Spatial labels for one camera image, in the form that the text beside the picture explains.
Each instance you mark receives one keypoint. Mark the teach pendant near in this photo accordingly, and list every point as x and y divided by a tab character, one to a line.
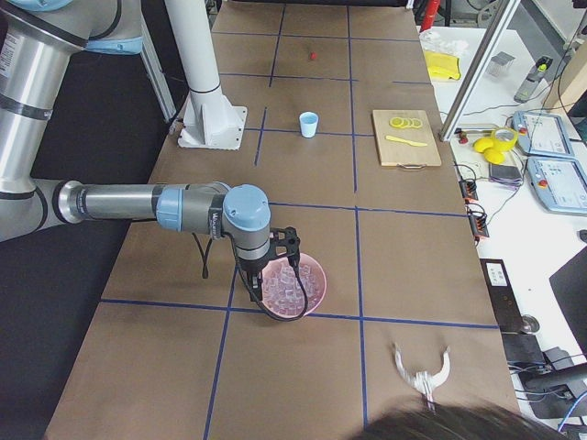
560	184

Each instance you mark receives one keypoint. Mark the wooden cutting board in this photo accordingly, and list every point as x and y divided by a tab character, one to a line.
392	154

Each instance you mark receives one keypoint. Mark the yellow cloth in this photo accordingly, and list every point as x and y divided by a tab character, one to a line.
442	66

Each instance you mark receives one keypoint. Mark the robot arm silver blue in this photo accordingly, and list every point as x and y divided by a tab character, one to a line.
40	39

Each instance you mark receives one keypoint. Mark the yellow lemon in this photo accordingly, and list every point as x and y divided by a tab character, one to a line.
482	144
494	156

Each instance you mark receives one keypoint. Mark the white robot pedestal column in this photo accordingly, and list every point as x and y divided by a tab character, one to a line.
210	121

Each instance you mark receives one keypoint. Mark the teach pendant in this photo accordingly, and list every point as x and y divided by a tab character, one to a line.
560	184
542	134

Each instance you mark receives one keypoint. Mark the light blue plastic cup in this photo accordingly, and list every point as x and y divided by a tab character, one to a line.
308	122

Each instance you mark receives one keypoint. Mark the pile of clear ice cubes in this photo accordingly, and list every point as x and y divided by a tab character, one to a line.
293	286

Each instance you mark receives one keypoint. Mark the yellow tape roll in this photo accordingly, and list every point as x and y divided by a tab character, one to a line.
504	138

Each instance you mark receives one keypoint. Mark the aluminium frame post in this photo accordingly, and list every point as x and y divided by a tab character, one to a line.
480	62

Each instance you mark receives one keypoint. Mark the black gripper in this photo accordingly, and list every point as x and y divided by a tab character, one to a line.
251	267

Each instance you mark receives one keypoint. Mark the purple wallet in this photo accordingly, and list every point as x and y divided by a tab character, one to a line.
505	174

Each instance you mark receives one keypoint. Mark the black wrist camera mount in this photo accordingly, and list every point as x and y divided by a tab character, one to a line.
285	243

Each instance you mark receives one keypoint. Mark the teach pendant far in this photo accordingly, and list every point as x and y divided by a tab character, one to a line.
542	134

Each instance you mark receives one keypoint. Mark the pink bowl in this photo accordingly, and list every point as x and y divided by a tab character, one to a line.
316	293

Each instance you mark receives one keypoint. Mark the person head dark hair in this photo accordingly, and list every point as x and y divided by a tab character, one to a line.
450	422

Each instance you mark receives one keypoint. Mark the yellow plastic knife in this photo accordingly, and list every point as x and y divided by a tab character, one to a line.
405	141

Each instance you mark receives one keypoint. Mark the clear plastic bag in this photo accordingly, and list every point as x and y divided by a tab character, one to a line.
431	40

